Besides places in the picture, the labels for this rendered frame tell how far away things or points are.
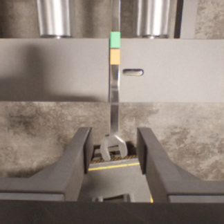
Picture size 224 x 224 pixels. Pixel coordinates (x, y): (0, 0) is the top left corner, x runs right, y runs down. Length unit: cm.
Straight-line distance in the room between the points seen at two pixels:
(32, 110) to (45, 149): 41
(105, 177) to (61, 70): 119
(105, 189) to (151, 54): 129
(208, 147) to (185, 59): 162
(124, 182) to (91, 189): 27
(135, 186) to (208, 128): 87
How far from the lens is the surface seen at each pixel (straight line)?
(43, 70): 25
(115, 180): 138
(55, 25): 53
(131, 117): 147
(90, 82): 23
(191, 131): 168
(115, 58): 22
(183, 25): 68
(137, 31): 53
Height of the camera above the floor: 140
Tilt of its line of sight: 75 degrees down
